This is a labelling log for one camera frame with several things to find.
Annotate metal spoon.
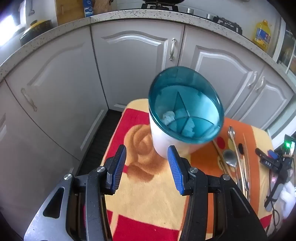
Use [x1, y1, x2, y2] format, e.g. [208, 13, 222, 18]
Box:
[222, 149, 240, 186]
[228, 126, 248, 193]

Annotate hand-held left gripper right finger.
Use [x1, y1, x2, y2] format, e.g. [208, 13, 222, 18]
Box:
[167, 145, 270, 241]

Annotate copper brown chopstick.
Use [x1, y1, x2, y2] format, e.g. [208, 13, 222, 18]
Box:
[238, 143, 250, 192]

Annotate speckled stone countertop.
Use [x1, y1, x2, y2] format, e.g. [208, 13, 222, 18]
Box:
[0, 9, 296, 80]

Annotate white-framed glass door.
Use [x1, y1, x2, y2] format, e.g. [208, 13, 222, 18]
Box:
[273, 21, 296, 72]

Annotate white floral utensil holder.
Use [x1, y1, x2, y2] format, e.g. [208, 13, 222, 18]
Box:
[147, 66, 224, 160]

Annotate black clay pot yellow lid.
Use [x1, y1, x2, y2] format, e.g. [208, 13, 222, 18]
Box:
[20, 20, 54, 47]

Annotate black gas stove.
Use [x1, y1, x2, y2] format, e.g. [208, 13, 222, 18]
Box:
[141, 0, 243, 35]

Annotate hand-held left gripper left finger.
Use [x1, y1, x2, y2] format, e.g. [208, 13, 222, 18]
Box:
[23, 144, 127, 241]

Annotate wooden chopstick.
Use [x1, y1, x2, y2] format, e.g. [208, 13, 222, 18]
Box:
[243, 133, 251, 202]
[212, 139, 237, 186]

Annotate printed orange blanket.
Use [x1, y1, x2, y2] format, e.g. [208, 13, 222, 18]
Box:
[83, 98, 274, 241]

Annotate metal cabinet handle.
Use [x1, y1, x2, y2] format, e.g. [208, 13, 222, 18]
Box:
[255, 76, 265, 91]
[169, 38, 177, 61]
[21, 88, 37, 112]
[247, 71, 258, 88]

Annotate wooden cutting board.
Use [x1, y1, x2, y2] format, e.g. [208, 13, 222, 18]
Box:
[56, 0, 85, 26]

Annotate black cable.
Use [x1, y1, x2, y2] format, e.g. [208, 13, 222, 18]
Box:
[272, 202, 281, 234]

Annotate bright window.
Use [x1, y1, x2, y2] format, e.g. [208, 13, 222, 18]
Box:
[0, 9, 26, 44]

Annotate yellow cooking oil bottle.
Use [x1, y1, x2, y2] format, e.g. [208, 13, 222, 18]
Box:
[253, 20, 272, 49]

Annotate dark ribbed floor mat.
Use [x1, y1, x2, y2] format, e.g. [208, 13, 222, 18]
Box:
[76, 108, 125, 176]

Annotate blue carton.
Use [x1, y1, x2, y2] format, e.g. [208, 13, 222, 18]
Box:
[83, 0, 94, 18]

